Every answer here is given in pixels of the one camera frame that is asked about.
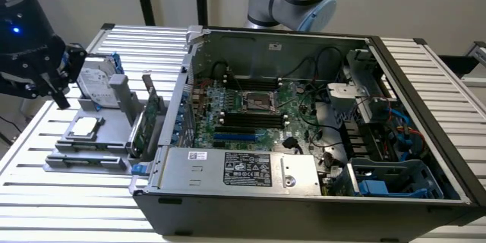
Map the blue SATA wire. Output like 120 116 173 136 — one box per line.
382 105 412 154

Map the blue expansion slot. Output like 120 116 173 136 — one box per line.
214 133 258 144

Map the black box beside table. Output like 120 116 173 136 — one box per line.
438 53 486 79

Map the grey metal disk bay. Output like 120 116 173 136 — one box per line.
343 49 400 122

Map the thin black floor cable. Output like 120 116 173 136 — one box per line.
0 115 22 146

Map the black looped wire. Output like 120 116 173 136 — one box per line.
302 46 346 82

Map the hard disk with blue rails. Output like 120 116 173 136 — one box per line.
75 51 126 110

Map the silver CPU chip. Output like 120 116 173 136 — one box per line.
70 117 107 142

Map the blue case latch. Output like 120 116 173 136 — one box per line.
131 162 149 176

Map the black RAM slot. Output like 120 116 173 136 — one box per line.
225 76 283 81
225 80 283 85
219 112 289 117
219 123 289 129
225 83 283 88
219 116 289 121
219 119 289 125

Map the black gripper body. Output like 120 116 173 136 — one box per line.
0 0 71 101

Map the black plug wire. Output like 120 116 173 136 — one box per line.
281 137 306 156

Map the CPU socket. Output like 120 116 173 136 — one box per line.
237 90 285 113

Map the aluminium profile bar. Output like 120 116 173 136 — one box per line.
465 42 486 59

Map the silver power supply unit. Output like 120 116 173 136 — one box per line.
157 147 323 197

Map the short black wire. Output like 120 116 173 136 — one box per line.
211 60 230 82

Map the silver fan shroud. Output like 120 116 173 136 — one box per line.
325 82 358 104

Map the grey parts rack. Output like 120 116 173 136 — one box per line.
44 73 169 173

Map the open black PC case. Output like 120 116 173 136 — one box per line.
131 25 486 236

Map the green motherboard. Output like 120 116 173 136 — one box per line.
189 79 333 154

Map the red wire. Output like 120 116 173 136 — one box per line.
401 128 428 149

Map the blue plastic drive caddy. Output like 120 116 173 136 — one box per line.
347 156 446 199

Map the black expansion slot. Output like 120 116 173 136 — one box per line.
213 141 253 149

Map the green graphics card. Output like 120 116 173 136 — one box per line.
127 73 163 159

